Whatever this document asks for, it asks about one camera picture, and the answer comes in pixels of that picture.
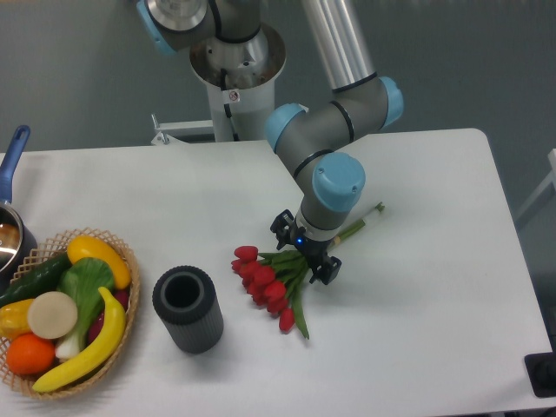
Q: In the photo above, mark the red tulip bouquet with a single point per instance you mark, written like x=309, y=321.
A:
x=275, y=281

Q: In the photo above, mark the beige round wooden disc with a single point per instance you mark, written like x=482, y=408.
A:
x=52, y=315

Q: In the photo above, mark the yellow squash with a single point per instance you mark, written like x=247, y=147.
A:
x=86, y=246

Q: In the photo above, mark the woven wicker basket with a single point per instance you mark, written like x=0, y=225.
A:
x=50, y=248

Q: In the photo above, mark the blue handled saucepan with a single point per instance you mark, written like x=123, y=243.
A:
x=16, y=239

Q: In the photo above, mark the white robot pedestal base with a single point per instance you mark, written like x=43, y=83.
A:
x=240, y=83

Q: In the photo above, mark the dark red vegetable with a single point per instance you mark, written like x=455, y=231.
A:
x=94, y=330

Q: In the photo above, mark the white furniture frame right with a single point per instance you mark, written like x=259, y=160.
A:
x=539, y=198

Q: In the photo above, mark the dark green cucumber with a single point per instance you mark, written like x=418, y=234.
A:
x=39, y=280

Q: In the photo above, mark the yellow bell pepper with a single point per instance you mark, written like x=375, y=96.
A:
x=14, y=320

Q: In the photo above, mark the green bok choy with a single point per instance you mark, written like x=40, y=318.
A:
x=81, y=283

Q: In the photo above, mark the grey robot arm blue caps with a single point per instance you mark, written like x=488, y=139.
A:
x=309, y=143

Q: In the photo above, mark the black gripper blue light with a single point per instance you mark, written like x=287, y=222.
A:
x=324, y=268

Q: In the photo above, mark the dark grey ribbed vase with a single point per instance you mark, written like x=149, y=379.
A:
x=185, y=300

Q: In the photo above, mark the yellow banana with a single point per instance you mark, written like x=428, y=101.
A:
x=94, y=355

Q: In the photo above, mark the orange fruit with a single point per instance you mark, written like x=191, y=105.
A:
x=30, y=354

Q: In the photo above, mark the black device at table edge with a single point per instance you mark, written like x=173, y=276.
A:
x=541, y=373

